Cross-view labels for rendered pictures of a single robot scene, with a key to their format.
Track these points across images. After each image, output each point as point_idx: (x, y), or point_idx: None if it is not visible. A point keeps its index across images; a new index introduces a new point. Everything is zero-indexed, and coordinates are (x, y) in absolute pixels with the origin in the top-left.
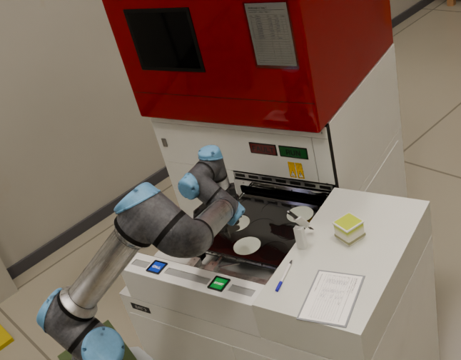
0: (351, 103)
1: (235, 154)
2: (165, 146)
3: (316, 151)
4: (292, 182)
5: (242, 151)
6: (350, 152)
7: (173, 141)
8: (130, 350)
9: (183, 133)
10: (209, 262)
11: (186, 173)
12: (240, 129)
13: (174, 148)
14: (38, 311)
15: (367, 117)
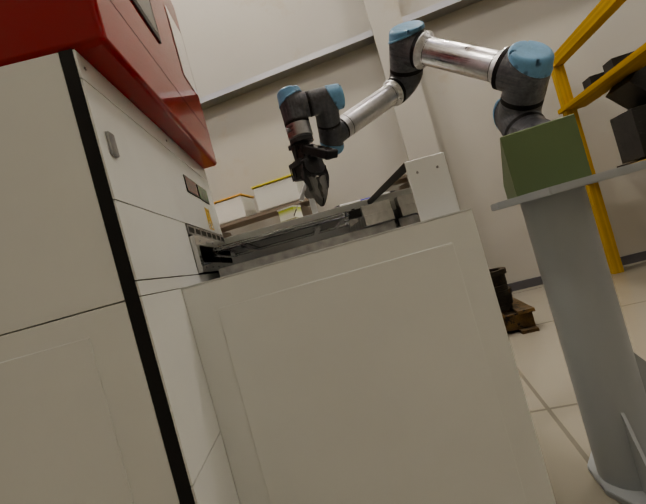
0: None
1: (180, 193)
2: (112, 157)
3: (208, 194)
4: (213, 235)
5: (182, 189)
6: None
7: (123, 149)
8: (502, 170)
9: (132, 135)
10: (350, 232)
11: (326, 85)
12: (174, 153)
13: (126, 167)
14: (540, 42)
15: None
